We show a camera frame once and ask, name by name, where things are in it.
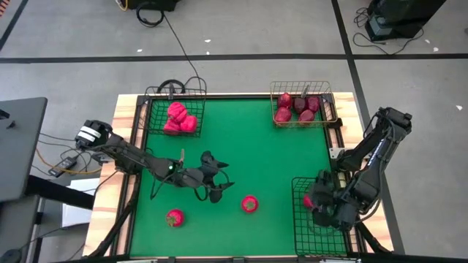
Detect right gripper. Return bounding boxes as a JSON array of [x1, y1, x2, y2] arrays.
[[308, 170, 352, 230]]

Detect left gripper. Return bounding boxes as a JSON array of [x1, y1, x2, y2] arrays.
[[175, 150, 235, 205]]

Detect large black wire basket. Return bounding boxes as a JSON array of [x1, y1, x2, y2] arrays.
[[291, 177, 348, 256]]

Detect red yellow apple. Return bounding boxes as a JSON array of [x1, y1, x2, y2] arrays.
[[273, 107, 293, 124]]

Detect green table mat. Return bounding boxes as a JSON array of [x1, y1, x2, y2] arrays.
[[129, 96, 348, 258]]

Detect black diagonal support strut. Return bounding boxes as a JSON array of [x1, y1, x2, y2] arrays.
[[352, 221, 390, 254], [87, 175, 142, 258]]

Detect white box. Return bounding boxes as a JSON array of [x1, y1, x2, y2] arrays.
[[61, 178, 100, 228]]

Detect black power adapter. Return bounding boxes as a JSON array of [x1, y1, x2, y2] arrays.
[[47, 156, 80, 179]]

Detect black support beam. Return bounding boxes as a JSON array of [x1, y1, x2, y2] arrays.
[[25, 175, 96, 211]]

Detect black floor box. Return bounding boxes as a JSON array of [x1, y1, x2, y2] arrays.
[[126, 0, 182, 12]]

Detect grey side table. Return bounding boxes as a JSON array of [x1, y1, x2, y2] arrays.
[[0, 96, 48, 204]]

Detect black equipment case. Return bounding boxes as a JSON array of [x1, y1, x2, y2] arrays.
[[364, 0, 448, 42]]

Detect black computer mouse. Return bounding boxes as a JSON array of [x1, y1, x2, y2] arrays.
[[0, 248, 23, 263]]

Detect silver metal bracket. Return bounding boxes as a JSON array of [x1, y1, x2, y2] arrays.
[[328, 147, 347, 160]]

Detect small black wire basket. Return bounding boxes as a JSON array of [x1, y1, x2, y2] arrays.
[[144, 85, 208, 139]]

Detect gold wire basket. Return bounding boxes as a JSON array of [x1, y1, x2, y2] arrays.
[[269, 80, 339, 129]]

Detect thick black cable loop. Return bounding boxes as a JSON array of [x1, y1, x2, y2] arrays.
[[156, 78, 186, 94]]

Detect long black floor cable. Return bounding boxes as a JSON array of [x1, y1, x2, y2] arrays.
[[135, 1, 208, 92]]

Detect tangled black floor cables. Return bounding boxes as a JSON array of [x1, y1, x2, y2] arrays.
[[352, 7, 425, 56]]

